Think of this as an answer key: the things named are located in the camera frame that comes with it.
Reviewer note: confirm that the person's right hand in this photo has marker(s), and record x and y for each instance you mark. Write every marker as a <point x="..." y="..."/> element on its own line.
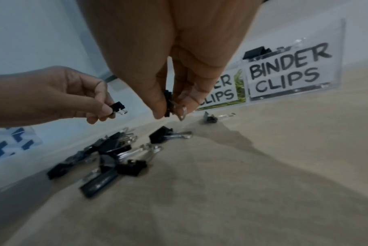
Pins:
<point x="178" y="31"/>

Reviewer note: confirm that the person's left hand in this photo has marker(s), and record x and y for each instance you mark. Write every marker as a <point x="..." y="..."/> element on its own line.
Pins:
<point x="50" y="96"/>

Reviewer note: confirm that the small black binder clip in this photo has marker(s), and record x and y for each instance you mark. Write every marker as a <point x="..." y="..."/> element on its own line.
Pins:
<point x="169" y="103"/>
<point x="117" y="107"/>

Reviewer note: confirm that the clear two-compartment plastic box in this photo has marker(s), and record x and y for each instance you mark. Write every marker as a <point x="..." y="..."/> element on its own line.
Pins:
<point x="223" y="93"/>

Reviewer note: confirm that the pile of black binder clips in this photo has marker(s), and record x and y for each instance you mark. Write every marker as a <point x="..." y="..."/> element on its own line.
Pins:
<point x="257" y="52"/>
<point x="111" y="144"/>

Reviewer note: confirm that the transparent box for binder clips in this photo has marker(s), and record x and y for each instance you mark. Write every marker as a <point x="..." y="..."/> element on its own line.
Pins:
<point x="293" y="74"/>

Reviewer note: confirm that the black white marker wristband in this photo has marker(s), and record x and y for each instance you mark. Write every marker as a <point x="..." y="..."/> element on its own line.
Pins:
<point x="10" y="144"/>

